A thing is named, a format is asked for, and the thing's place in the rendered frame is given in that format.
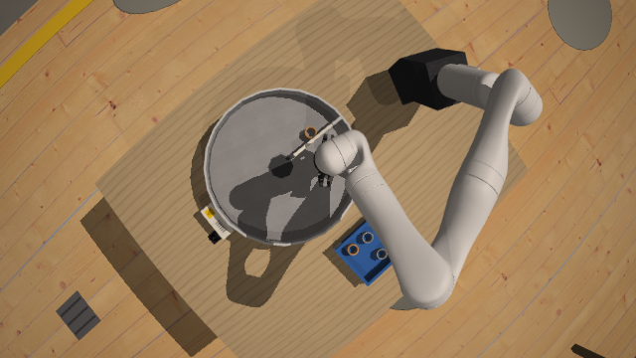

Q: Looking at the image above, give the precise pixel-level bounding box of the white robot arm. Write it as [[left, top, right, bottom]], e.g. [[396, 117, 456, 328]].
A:
[[315, 64, 543, 310]]

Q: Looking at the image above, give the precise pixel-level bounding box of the blue square tray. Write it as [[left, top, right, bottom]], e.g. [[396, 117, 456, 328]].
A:
[[333, 220, 392, 286]]

